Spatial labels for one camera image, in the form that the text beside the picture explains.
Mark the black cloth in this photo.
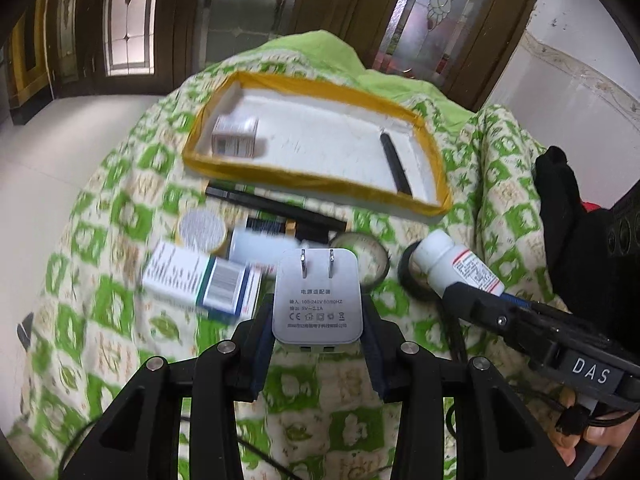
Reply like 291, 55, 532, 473
532, 145, 608, 311

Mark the person's right hand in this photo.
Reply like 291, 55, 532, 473
550, 390, 640, 468

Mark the small grey object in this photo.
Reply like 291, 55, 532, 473
17, 312, 36, 352

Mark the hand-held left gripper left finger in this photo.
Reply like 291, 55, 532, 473
60, 302, 276, 480

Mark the small white medicine box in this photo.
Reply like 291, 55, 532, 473
210, 115, 265, 158

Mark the blue and white medicine box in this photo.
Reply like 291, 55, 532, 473
141, 240, 263, 323

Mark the gold framed panel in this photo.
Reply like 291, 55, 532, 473
7, 10, 53, 108

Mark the black tape roll red core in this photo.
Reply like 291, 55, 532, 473
398, 241, 451, 303

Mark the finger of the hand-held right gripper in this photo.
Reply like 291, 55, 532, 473
500, 292, 576, 323
442, 282, 553, 366

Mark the white tray with yellow edge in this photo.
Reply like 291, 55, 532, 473
182, 71, 453, 220

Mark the small white bottle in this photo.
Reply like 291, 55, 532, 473
227, 227, 283, 273

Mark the wooden door with leaded glass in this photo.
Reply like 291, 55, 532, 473
50, 0, 201, 96

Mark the dark blue box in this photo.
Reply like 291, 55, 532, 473
245, 217, 301, 248

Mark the black pen on cloth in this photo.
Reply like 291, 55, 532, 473
205, 180, 348, 241

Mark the white pill bottle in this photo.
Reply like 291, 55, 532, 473
411, 230, 506, 301

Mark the wooden door with floral glass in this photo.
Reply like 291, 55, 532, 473
290, 0, 551, 111

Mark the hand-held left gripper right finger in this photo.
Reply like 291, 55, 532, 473
362, 300, 576, 480

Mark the green patterned blanket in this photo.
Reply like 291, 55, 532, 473
20, 30, 601, 480

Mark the black cable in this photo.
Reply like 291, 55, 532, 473
232, 432, 301, 480

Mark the white power adapter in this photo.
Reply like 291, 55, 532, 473
271, 247, 364, 356

